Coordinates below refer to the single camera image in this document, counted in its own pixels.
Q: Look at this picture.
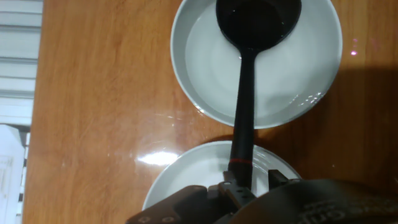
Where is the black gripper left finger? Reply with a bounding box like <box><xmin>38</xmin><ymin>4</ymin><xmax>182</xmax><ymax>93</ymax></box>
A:
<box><xmin>126</xmin><ymin>170</ymin><xmax>259</xmax><ymax>224</ymax></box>

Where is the blank white paper sheet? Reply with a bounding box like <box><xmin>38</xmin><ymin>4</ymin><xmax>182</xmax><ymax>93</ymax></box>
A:
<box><xmin>0</xmin><ymin>124</ymin><xmax>26</xmax><ymax>224</ymax></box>

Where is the glossy wooden board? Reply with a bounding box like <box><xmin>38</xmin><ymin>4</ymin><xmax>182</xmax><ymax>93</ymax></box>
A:
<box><xmin>21</xmin><ymin>0</ymin><xmax>398</xmax><ymax>224</ymax></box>

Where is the black ladle with red band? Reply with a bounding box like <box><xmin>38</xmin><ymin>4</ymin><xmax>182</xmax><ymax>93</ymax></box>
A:
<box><xmin>216</xmin><ymin>0</ymin><xmax>302</xmax><ymax>190</ymax></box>

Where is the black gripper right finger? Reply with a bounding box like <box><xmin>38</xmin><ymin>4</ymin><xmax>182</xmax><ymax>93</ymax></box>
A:
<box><xmin>267</xmin><ymin>169</ymin><xmax>302</xmax><ymax>190</ymax></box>

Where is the white ceramic bowl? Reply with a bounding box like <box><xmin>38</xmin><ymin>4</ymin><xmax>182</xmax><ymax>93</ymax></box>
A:
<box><xmin>142</xmin><ymin>140</ymin><xmax>302</xmax><ymax>212</ymax></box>
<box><xmin>170</xmin><ymin>0</ymin><xmax>343</xmax><ymax>130</ymax></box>

